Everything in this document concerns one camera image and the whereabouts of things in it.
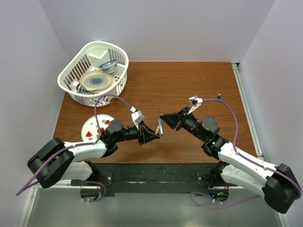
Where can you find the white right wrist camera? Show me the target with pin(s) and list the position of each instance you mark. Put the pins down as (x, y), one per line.
(195, 103)

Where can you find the strawberry pattern plate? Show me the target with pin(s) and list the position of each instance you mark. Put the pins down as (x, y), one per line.
(89, 131)

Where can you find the beige blue ceramic plate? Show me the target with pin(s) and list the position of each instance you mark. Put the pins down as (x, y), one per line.
(96, 81)

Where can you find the white plastic dish basket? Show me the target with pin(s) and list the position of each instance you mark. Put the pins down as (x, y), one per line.
(89, 58)

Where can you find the white purple pen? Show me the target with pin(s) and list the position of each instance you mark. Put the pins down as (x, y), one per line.
(159, 128)

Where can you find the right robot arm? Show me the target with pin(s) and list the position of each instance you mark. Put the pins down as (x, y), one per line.
(277, 185)

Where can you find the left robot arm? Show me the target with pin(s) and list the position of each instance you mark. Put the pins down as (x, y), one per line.
(58, 160)

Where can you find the white green pen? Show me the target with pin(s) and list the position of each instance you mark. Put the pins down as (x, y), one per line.
(161, 121)

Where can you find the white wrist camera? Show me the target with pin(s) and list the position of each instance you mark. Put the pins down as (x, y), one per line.
(195, 103)
(137, 117)

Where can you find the blue white ceramic bowl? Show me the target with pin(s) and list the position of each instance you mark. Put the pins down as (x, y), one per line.
(109, 66)

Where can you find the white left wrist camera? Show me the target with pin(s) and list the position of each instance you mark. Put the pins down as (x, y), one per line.
(137, 117)

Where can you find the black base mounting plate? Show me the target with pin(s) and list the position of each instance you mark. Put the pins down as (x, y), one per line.
(159, 177)

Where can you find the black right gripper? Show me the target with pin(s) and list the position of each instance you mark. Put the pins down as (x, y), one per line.
(173, 119)

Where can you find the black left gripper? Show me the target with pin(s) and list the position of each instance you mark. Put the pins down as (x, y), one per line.
(145, 134)

